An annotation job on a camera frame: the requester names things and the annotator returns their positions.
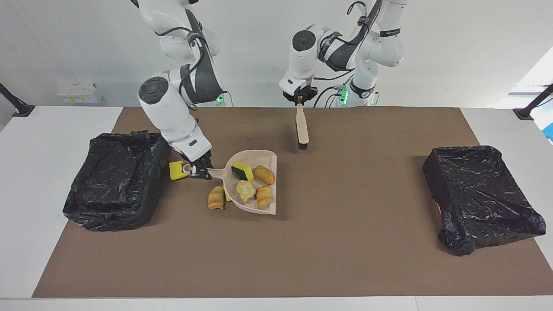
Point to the black stand foot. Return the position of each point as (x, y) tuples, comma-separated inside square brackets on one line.
[(525, 113), (21, 110)]

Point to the blue object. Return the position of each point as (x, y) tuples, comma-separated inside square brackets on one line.
[(549, 131)]

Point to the open black bag-lined bin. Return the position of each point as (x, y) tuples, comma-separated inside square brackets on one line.
[(116, 181)]

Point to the pale bread chunk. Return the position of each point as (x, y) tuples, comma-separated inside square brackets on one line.
[(245, 191)]

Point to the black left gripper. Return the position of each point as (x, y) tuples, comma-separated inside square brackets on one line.
[(300, 93)]

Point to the black bag-covered bin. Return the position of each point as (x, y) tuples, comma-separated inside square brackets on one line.
[(475, 194)]

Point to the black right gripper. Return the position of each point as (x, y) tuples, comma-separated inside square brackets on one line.
[(200, 160)]

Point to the small curved yellow sponge piece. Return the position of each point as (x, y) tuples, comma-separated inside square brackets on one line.
[(227, 197)]

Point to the beige plastic dustpan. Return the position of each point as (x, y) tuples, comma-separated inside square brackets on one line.
[(246, 156)]

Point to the striped croissant bread piece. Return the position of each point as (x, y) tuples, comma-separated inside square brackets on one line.
[(215, 198)]

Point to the beige hand brush black bristles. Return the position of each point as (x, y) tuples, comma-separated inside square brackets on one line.
[(302, 129)]

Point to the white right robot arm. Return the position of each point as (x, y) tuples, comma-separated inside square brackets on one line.
[(168, 108)]

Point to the brown oval bread roll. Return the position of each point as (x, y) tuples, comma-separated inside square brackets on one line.
[(264, 175)]

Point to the white box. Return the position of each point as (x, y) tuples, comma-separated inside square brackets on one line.
[(80, 93)]

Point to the notched yellow sponge piece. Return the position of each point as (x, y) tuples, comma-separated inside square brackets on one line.
[(175, 172)]

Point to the brown table mat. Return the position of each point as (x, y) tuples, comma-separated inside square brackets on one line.
[(328, 259)]

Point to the green and yellow sponge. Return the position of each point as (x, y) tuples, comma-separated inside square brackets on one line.
[(242, 171)]

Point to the torn orange croissant piece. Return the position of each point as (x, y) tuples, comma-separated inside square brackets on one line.
[(265, 198)]

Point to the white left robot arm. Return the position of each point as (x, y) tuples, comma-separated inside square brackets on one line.
[(302, 56)]

